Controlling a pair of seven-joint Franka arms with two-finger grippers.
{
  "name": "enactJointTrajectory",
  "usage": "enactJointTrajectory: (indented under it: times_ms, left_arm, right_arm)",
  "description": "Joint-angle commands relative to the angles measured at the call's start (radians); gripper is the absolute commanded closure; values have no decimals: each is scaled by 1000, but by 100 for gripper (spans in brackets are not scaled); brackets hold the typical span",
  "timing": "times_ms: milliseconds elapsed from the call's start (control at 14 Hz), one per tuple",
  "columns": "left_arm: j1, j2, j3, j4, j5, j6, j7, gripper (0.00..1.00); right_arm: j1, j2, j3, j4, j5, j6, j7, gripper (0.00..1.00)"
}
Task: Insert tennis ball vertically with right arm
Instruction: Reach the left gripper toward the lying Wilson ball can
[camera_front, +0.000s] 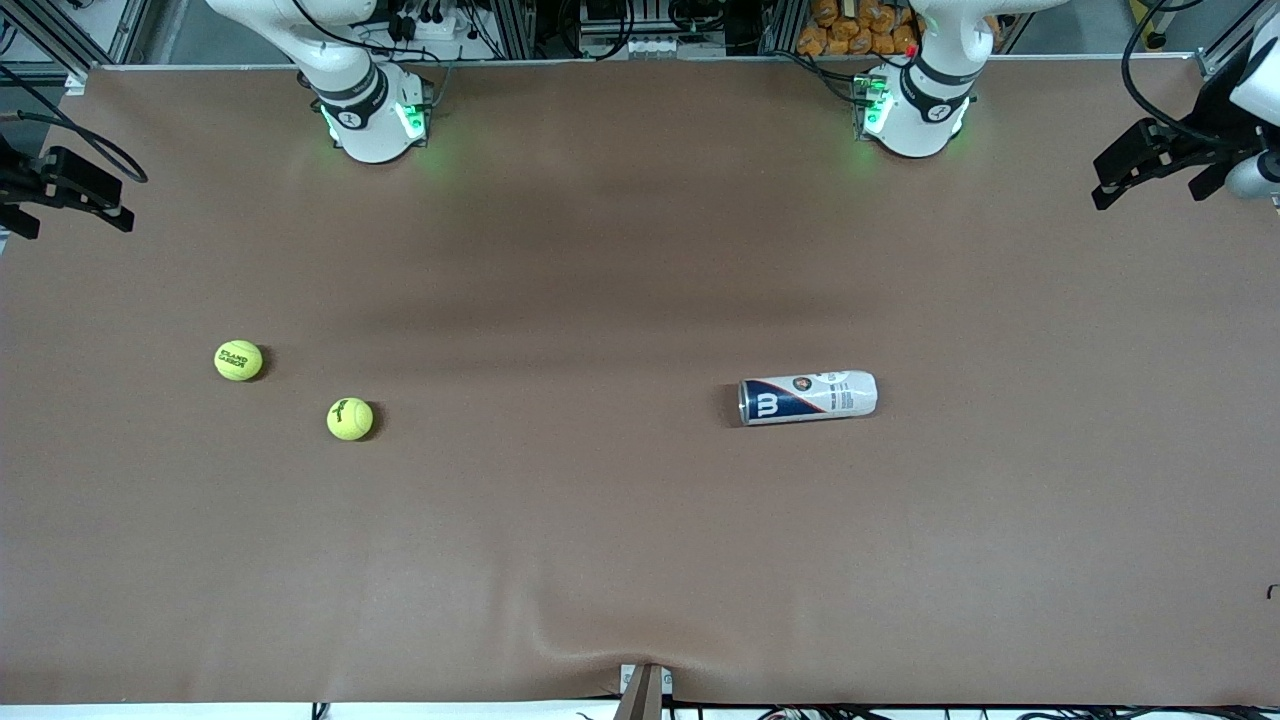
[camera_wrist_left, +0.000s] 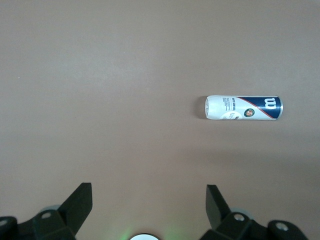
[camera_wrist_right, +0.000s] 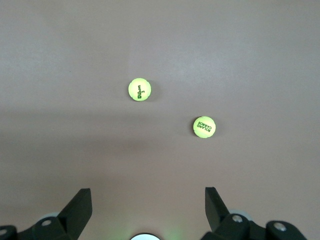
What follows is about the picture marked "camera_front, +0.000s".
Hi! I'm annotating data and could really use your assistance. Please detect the yellow Roland Garros tennis ball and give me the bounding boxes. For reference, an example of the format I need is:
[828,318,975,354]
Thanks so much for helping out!
[214,340,264,382]

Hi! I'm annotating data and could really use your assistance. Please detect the yellow Wilson tennis ball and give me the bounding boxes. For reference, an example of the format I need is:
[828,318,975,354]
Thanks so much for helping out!
[326,398,375,442]

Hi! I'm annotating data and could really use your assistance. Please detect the blue white tennis ball can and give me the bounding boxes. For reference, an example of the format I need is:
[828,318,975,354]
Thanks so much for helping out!
[738,370,879,428]

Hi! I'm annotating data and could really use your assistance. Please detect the yellow pole with black foot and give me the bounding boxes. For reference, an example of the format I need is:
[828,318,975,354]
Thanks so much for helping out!
[1130,0,1171,51]

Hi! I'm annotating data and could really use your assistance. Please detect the pile of orange objects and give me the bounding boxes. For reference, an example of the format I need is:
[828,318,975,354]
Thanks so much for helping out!
[797,0,921,57]

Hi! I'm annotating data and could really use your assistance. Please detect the white power strip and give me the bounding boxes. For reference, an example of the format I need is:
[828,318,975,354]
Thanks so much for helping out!
[385,8,463,43]

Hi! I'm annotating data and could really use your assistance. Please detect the black electronics box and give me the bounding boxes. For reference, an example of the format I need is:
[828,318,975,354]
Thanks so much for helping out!
[578,0,736,59]

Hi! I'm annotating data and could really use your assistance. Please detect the brown table mat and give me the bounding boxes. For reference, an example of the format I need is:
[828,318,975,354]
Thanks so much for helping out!
[0,55,1280,706]

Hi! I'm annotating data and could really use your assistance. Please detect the aluminium frame profile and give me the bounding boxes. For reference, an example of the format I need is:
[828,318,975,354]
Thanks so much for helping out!
[762,0,806,56]
[1195,0,1280,81]
[497,0,536,59]
[95,0,151,66]

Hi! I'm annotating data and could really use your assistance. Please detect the brown post with white bracket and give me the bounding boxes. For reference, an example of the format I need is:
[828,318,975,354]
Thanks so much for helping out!
[615,663,673,720]

